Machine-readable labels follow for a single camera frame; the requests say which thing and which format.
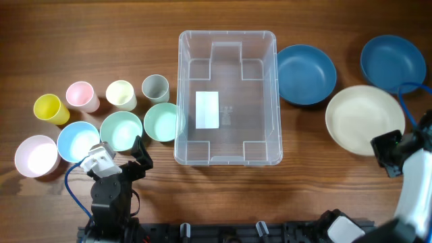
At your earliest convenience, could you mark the grey cup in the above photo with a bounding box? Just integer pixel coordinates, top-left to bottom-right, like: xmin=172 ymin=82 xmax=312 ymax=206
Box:
xmin=142 ymin=74 xmax=169 ymax=104

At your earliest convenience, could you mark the mint green small bowl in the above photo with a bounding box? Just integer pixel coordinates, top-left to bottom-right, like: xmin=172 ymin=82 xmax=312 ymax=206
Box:
xmin=100 ymin=111 xmax=143 ymax=152

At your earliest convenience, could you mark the left blue cable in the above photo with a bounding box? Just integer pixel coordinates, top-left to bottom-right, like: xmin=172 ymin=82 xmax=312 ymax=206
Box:
xmin=63 ymin=158 xmax=94 ymax=223

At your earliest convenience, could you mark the yellow cup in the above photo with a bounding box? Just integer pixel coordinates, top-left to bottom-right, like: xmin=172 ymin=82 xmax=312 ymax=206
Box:
xmin=33 ymin=94 xmax=70 ymax=125

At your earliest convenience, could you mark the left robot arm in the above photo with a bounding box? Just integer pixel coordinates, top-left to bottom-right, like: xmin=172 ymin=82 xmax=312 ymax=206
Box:
xmin=77 ymin=136 xmax=153 ymax=243

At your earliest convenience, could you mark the light blue small bowl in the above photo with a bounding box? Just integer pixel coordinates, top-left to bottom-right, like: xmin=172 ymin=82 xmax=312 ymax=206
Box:
xmin=57 ymin=121 xmax=100 ymax=163

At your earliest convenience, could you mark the dark blue bowl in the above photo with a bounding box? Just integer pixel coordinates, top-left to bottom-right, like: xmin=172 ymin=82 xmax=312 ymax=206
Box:
xmin=360 ymin=35 xmax=427 ymax=95
xmin=277 ymin=45 xmax=338 ymax=106

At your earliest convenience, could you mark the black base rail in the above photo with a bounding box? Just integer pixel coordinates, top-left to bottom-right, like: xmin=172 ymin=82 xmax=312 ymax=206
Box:
xmin=141 ymin=221 xmax=331 ymax=243

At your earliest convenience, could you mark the cream bowl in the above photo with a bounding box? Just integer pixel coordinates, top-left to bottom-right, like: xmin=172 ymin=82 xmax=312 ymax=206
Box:
xmin=325 ymin=85 xmax=406 ymax=156

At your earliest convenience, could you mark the large pink bowl cup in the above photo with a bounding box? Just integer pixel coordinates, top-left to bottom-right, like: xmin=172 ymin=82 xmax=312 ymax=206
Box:
xmin=14 ymin=135 xmax=61 ymax=178

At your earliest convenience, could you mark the clear plastic storage bin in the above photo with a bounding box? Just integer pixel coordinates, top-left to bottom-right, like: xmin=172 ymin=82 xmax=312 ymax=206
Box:
xmin=174 ymin=30 xmax=283 ymax=166

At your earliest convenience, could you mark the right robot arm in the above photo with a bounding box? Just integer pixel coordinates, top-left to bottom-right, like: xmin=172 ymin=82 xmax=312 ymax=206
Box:
xmin=314 ymin=110 xmax=431 ymax=243

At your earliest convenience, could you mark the cream cup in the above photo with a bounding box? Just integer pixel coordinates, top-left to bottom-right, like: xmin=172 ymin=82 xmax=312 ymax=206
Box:
xmin=105 ymin=80 xmax=137 ymax=111

